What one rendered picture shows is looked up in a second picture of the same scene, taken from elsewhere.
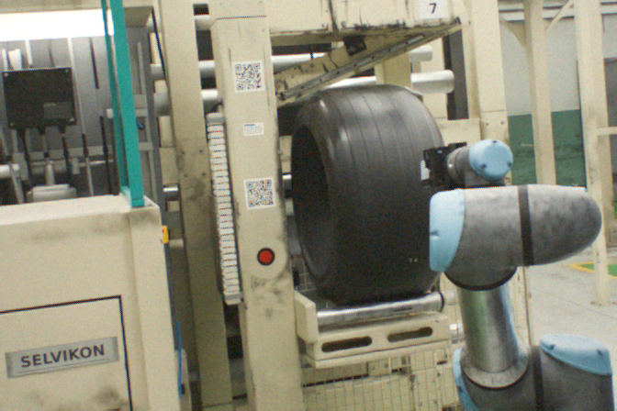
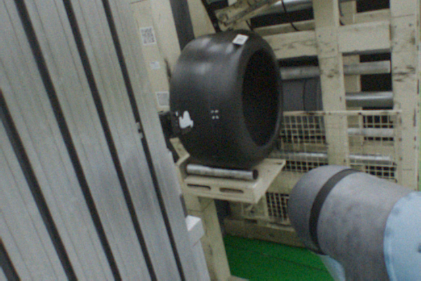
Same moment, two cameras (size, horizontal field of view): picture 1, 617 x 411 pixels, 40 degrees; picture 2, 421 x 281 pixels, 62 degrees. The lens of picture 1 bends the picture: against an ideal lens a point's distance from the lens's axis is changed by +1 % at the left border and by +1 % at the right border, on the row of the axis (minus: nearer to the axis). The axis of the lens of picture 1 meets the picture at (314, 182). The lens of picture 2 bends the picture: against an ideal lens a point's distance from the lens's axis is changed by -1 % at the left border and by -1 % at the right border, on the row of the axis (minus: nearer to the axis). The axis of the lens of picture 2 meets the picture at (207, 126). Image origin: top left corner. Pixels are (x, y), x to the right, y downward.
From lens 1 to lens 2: 1.67 m
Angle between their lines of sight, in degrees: 50
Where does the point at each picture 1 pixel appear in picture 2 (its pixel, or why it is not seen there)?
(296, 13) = not seen: outside the picture
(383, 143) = (187, 87)
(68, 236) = not seen: outside the picture
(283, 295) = (182, 151)
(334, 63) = not seen: outside the picture
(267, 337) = not seen: hidden behind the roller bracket
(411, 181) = (200, 114)
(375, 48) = not seen: outside the picture
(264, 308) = not seen: hidden behind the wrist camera
